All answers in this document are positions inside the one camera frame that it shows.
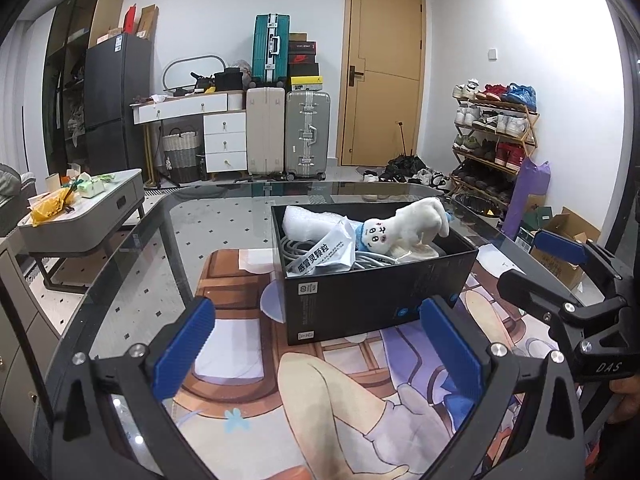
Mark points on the purple bag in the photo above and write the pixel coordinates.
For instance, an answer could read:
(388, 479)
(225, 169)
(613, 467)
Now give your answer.
(525, 195)

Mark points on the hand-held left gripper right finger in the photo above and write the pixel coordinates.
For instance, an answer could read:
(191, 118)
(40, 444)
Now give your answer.
(451, 347)

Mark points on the white paper sheet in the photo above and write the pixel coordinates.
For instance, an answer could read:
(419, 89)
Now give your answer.
(500, 260)

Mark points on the white drawer dresser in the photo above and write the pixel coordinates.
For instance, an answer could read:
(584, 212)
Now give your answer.
(222, 135)

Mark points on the brown shoe box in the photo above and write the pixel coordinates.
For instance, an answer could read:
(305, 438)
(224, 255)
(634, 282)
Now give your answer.
(298, 37)

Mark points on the grey sofa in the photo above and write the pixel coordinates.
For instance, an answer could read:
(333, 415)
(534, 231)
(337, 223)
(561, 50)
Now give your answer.
(12, 190)

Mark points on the open cardboard box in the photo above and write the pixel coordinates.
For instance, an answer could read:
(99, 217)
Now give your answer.
(565, 270)

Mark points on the black pile on floor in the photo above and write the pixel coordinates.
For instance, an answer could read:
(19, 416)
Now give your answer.
(405, 167)

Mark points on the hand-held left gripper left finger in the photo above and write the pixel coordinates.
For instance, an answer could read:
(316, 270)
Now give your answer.
(184, 347)

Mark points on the black refrigerator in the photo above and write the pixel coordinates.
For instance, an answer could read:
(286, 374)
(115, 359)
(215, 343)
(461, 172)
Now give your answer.
(117, 95)

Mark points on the dark green box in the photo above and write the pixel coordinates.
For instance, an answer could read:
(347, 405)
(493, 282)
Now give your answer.
(529, 227)

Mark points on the woven laundry basket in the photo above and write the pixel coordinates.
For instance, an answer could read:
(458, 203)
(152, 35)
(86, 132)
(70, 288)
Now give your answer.
(181, 155)

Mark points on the yellow black shoe box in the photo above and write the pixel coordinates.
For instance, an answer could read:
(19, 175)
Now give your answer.
(307, 83)

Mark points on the grey low cabinet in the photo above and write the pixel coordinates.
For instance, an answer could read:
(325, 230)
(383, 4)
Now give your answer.
(25, 350)

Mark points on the wooden door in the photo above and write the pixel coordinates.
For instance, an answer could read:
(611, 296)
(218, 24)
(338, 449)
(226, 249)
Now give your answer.
(382, 70)

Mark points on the tall cardboard box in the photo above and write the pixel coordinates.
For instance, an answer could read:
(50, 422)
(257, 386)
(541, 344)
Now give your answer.
(147, 22)

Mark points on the teal suitcase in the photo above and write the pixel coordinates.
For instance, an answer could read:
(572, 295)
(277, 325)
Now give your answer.
(262, 45)

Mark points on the green tissue pack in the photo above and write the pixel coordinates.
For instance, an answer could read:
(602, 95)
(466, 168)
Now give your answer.
(92, 185)

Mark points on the yellow plastic bag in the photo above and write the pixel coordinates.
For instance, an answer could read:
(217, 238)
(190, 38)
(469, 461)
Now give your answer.
(50, 207)

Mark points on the black cardboard box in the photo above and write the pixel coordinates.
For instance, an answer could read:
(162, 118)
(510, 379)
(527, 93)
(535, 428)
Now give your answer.
(350, 302)

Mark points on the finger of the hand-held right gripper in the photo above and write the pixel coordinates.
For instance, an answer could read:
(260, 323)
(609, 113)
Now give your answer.
(560, 247)
(530, 290)

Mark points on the beige suitcase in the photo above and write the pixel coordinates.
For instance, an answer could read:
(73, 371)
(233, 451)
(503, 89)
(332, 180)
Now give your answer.
(265, 132)

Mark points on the wooden shoe rack with shoes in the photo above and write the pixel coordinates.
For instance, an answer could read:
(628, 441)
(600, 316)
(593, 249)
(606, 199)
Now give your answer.
(492, 122)

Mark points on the sneakers on floor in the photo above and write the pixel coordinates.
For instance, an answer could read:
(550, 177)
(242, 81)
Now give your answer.
(430, 179)

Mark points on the oval mirror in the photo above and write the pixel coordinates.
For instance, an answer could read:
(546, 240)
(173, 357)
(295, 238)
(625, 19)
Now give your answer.
(170, 72)

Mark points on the white foam block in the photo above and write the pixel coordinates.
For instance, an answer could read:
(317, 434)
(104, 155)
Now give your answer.
(305, 222)

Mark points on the tall open shelf cabinet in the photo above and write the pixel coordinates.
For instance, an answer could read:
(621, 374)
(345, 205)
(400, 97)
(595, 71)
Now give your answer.
(65, 60)

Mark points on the silver medicine packet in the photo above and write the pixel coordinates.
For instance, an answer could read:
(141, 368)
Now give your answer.
(325, 255)

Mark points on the white plush toy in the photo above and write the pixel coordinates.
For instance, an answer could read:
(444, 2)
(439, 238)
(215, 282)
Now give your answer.
(410, 220)

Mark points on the cream fabric pouch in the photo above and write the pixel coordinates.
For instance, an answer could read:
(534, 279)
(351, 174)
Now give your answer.
(415, 252)

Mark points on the black handbag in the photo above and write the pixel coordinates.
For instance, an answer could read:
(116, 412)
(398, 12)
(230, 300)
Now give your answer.
(227, 81)

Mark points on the silver suitcase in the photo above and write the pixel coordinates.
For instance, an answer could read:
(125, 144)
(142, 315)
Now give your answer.
(307, 135)

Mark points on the grey coffee table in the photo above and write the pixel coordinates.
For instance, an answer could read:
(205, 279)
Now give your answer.
(90, 220)

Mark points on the printed desk mat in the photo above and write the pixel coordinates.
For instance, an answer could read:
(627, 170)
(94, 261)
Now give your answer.
(240, 310)

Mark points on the red black shoe box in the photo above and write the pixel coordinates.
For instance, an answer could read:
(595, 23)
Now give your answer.
(302, 48)

